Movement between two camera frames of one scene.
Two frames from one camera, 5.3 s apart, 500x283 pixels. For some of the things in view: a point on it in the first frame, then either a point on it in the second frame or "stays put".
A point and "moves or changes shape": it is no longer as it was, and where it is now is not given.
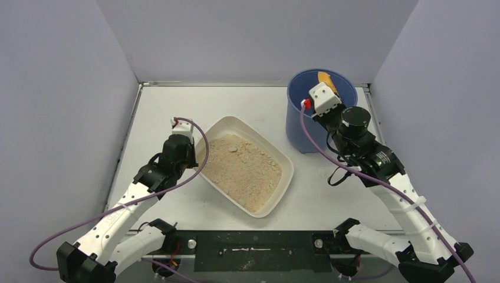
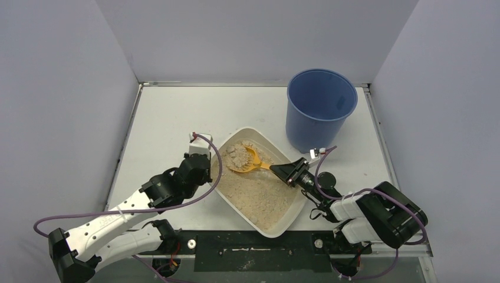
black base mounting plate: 257,250 stays put
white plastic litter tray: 243,165 moves or changes shape
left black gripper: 187,146 to 198,163
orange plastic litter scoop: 325,78 to 256,164
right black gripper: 325,119 to 298,174
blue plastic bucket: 298,91 stays put
